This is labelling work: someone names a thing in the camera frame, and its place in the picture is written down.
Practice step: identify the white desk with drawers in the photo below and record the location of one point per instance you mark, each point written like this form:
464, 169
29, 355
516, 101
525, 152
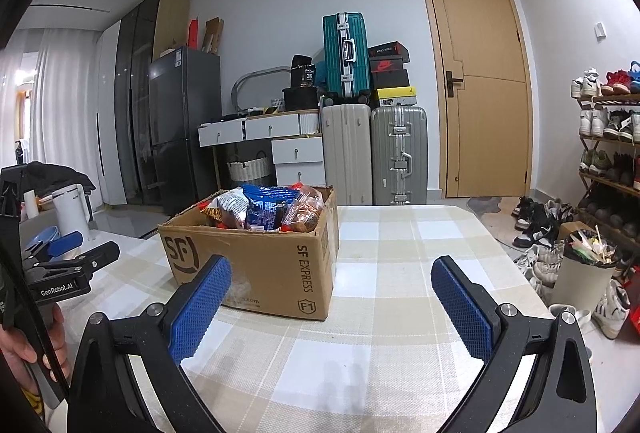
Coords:
295, 148

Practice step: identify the black storage box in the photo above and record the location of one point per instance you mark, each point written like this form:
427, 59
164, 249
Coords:
300, 99

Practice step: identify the red bag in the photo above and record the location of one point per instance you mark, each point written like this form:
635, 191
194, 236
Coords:
634, 298

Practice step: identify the pile of loose sneakers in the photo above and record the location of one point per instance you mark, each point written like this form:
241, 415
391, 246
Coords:
537, 233

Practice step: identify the white kettle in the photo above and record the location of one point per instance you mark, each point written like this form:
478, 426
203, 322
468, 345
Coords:
72, 213

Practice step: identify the red black shoe box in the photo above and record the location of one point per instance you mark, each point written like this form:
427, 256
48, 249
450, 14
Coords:
385, 65

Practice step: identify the wooden door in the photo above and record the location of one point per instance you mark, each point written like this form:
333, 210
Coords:
480, 113

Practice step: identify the flat cardboard boxes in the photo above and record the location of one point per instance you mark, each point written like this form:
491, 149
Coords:
212, 35

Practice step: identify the plain black shoe box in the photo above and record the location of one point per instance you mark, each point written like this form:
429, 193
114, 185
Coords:
387, 80

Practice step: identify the teal suitcase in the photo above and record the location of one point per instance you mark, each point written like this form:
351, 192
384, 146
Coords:
335, 58

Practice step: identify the clear chocolate chip cookie packet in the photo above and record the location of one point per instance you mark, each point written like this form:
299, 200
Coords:
302, 213

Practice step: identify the dark glass cabinet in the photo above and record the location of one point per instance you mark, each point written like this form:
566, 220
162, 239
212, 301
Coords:
135, 103

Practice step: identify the person's left hand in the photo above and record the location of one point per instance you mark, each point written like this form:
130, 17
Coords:
55, 343

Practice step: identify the stack of blue bowls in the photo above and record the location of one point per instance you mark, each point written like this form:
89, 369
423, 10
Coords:
42, 243

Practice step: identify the white sheer curtain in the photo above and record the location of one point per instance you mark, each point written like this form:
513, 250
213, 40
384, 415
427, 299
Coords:
65, 103

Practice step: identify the white suitcase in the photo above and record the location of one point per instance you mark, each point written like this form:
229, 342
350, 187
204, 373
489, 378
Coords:
345, 153

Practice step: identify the silver suitcase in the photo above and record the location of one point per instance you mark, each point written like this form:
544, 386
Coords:
397, 158

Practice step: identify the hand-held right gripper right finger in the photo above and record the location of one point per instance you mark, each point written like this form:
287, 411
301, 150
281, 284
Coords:
462, 308

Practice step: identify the blue cookie packet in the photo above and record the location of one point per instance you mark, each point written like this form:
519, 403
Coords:
267, 210

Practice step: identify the white paper cup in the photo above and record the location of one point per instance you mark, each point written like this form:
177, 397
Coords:
31, 205

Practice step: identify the grey door mat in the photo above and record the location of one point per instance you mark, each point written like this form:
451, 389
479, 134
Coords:
485, 205

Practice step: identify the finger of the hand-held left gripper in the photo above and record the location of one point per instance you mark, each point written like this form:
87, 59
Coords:
62, 245
90, 263

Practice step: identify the shoe rack with shoes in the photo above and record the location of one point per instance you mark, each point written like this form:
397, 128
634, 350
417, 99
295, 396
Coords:
605, 123

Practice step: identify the white trash bin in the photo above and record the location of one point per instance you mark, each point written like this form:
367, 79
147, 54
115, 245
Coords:
582, 283

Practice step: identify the wooden shoe rack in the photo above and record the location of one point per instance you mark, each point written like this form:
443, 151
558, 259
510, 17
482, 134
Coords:
610, 180

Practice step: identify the black paper bag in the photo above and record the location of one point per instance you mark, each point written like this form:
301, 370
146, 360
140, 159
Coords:
302, 70

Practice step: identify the woven laundry basket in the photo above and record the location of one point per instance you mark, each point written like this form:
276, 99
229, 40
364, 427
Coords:
250, 170

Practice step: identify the small cardboard box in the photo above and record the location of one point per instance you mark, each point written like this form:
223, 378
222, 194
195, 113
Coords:
572, 230

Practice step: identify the oval mirror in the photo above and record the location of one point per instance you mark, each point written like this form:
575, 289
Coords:
240, 85

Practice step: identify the white wall switch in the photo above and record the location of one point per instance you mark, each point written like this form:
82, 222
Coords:
600, 29

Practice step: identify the black shoe box grey lid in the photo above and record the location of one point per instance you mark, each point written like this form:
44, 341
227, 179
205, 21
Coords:
387, 50

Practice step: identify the wooden cabinet panel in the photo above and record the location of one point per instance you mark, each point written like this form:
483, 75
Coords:
172, 18

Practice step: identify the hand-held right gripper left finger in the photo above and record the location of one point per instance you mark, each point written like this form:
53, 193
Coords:
200, 308

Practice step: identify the white orange snack bag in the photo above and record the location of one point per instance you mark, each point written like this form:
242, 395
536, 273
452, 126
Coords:
227, 210

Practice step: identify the grey refrigerator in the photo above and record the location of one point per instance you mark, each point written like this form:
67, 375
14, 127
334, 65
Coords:
182, 128

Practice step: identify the white wardrobe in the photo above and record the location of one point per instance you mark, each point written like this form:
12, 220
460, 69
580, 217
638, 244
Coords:
110, 113

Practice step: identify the dark cloth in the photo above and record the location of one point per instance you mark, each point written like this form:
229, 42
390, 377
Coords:
60, 175

